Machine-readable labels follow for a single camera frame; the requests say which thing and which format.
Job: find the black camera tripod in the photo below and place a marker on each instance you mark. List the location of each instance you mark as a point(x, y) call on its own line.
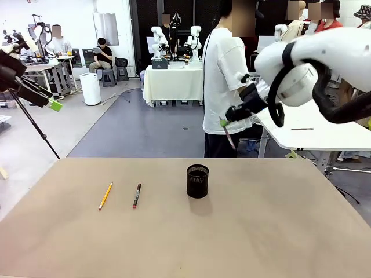
point(34, 123)

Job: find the grey plastic stool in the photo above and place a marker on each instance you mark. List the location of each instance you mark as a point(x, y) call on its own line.
point(109, 77)
point(122, 73)

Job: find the white side table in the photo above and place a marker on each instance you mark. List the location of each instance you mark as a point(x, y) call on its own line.
point(319, 136)

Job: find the red pen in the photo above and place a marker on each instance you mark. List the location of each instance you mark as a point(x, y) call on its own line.
point(229, 137)

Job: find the black mesh pen holder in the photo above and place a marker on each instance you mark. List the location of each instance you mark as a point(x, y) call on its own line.
point(197, 182)

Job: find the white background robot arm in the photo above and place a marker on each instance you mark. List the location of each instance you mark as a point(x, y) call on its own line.
point(158, 40)
point(194, 40)

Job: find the table with white cloth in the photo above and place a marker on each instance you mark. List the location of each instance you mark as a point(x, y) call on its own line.
point(174, 82)

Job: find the black marker with red cap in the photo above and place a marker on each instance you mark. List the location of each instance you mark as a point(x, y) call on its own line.
point(137, 195)

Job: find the dark pen on white table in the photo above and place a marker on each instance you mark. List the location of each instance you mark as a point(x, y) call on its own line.
point(302, 129)

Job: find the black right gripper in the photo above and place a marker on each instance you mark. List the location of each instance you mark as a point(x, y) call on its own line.
point(255, 98)

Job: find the seated person in white shirt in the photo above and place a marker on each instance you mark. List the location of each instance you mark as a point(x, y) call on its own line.
point(59, 42)

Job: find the yellow pencil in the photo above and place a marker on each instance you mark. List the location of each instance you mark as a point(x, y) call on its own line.
point(105, 196)

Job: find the grey wall panel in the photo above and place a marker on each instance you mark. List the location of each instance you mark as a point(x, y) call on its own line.
point(105, 29)

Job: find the seated person in black shirt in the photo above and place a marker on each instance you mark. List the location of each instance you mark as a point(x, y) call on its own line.
point(101, 56)

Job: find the person with bucket hat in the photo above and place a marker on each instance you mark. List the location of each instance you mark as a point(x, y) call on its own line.
point(363, 16)

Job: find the green object under side table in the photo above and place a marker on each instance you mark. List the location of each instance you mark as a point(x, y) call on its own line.
point(292, 154)

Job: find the grey box on clothed table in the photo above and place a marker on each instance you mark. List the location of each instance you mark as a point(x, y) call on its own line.
point(159, 63)

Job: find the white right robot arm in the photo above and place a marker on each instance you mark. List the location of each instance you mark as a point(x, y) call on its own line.
point(333, 49)

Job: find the grey workbench desk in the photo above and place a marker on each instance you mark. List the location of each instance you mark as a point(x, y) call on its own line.
point(55, 75)

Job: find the small wooden block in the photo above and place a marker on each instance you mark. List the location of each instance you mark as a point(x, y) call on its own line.
point(4, 172)

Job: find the person in white T-shirt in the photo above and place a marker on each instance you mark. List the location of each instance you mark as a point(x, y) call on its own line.
point(220, 72)

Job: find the white air purifier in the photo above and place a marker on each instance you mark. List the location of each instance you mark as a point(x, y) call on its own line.
point(90, 88)

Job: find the black bag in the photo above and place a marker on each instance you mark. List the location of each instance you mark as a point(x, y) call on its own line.
point(121, 62)

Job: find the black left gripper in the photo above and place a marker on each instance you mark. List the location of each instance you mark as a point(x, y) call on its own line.
point(10, 68)

